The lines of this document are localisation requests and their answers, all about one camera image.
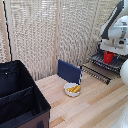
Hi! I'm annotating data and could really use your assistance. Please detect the black wire dish rack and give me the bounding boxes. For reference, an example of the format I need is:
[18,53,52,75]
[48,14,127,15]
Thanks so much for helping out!
[79,63,112,86]

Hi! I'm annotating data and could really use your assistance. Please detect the white bowl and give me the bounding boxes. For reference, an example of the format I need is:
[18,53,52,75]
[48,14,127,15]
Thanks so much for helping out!
[63,81,82,98]

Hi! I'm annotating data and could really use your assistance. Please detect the woven wicker screen panel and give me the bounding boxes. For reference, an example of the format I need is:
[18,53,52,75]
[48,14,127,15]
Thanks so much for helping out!
[58,0,121,73]
[4,0,60,82]

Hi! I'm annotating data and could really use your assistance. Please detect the yellow food pieces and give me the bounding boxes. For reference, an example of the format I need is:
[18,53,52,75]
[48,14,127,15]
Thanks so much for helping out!
[66,84,82,94]

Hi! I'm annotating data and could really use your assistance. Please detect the black fabric storage box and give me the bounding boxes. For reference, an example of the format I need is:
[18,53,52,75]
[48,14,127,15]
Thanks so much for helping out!
[0,59,52,128]

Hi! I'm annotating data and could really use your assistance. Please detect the dark blue upright board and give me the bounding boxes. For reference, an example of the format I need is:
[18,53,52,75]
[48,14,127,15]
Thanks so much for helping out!
[57,59,83,87]

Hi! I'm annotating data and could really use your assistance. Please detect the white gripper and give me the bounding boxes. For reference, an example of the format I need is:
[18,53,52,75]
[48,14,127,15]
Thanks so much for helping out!
[99,38,128,63]

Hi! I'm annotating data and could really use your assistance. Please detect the red plastic cup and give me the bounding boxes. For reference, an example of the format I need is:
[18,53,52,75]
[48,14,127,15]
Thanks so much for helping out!
[103,50,116,65]

